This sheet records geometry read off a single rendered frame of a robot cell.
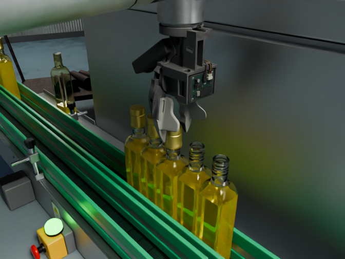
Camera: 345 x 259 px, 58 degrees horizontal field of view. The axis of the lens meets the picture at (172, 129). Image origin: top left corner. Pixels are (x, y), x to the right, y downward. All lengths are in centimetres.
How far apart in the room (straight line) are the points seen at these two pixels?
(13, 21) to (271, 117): 47
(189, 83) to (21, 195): 75
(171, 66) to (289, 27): 20
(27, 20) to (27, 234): 83
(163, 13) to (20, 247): 75
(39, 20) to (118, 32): 70
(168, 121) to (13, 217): 69
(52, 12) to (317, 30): 40
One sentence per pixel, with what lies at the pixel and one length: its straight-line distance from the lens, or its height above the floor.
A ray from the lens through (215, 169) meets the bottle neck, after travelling 54.
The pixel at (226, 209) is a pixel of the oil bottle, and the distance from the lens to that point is 58.
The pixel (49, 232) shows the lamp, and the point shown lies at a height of 84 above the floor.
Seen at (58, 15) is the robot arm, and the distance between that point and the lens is 26.
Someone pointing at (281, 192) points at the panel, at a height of 104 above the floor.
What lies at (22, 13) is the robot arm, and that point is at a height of 141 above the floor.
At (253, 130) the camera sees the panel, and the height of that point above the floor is 115.
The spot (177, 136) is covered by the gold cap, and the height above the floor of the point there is 115.
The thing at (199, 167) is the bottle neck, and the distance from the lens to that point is 59.
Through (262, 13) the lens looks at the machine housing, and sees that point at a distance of 58.
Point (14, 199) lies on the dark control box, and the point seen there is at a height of 79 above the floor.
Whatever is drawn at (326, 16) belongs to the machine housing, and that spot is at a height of 137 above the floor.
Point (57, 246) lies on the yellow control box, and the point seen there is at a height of 81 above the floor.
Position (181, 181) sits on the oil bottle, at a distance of 60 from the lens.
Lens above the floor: 144
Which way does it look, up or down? 28 degrees down
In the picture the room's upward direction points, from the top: straight up
